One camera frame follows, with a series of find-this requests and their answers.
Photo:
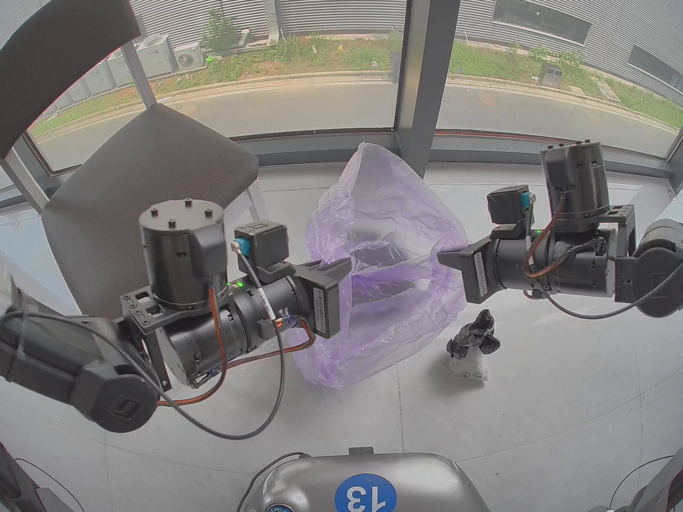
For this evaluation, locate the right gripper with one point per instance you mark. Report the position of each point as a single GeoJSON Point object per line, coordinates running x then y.
{"type": "Point", "coordinates": [512, 264]}

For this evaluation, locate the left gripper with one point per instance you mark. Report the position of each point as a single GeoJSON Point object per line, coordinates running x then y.
{"type": "Point", "coordinates": [243, 323]}

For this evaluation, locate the purple plastic bag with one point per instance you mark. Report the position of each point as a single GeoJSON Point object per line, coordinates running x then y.
{"type": "Point", "coordinates": [384, 206]}

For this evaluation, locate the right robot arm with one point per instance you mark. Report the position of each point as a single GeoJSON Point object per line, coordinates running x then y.
{"type": "Point", "coordinates": [576, 179]}

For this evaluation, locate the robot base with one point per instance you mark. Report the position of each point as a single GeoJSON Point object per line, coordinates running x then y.
{"type": "Point", "coordinates": [373, 478]}

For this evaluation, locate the crumpled black plastic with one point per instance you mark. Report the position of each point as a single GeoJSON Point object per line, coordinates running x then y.
{"type": "Point", "coordinates": [475, 334]}

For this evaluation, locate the grey padded white chair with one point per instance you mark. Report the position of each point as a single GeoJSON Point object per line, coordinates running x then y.
{"type": "Point", "coordinates": [144, 190]}

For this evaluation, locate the window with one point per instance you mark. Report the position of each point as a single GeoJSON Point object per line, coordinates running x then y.
{"type": "Point", "coordinates": [421, 46]}

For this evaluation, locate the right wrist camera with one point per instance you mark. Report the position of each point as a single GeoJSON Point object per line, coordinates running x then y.
{"type": "Point", "coordinates": [504, 206]}

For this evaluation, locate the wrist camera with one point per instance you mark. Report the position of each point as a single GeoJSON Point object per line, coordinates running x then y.
{"type": "Point", "coordinates": [504, 206]}
{"type": "Point", "coordinates": [264, 240]}

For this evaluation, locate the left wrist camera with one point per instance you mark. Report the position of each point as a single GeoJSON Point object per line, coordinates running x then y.
{"type": "Point", "coordinates": [264, 240]}

